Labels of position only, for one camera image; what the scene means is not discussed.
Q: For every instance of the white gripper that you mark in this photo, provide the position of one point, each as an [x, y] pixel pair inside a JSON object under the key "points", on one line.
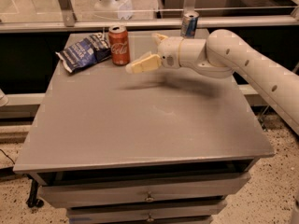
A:
{"points": [[168, 50]]}

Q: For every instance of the red coke can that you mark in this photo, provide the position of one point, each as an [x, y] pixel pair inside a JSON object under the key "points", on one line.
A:
{"points": [[119, 44]]}

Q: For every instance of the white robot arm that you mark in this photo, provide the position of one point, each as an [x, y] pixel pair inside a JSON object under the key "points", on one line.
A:
{"points": [[220, 55]]}

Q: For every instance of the blue silver energy drink can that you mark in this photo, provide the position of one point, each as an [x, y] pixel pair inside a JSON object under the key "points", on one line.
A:
{"points": [[189, 24]]}

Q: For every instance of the blue chip bag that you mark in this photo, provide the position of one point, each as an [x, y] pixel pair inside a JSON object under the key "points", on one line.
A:
{"points": [[88, 51]]}

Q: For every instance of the metal railing bar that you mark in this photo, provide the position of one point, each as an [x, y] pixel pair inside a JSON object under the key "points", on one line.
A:
{"points": [[158, 24]]}

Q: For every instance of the grey drawer cabinet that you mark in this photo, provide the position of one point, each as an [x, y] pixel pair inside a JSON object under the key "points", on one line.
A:
{"points": [[106, 125]]}

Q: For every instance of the metal drawer knob upper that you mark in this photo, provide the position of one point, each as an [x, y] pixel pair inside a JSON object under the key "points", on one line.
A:
{"points": [[149, 197]]}

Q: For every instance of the metal drawer knob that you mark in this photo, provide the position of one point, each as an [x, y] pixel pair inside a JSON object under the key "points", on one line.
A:
{"points": [[149, 197], [150, 218]]}

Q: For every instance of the top grey drawer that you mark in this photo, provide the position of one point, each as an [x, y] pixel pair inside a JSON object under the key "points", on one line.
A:
{"points": [[162, 189]]}

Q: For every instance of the grey drawer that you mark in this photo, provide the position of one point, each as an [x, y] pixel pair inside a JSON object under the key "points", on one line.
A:
{"points": [[139, 212], [162, 189]]}

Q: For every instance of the white object at left edge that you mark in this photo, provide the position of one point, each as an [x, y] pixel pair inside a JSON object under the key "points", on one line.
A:
{"points": [[3, 99]]}

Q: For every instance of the metal drawer knob lower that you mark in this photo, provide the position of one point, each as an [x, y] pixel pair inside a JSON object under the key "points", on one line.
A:
{"points": [[150, 218]]}

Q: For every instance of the black caster leg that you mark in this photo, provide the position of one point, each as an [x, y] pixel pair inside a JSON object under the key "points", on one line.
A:
{"points": [[32, 200]]}

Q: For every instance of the white pedestal base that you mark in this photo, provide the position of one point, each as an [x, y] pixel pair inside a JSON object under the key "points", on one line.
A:
{"points": [[113, 9]]}

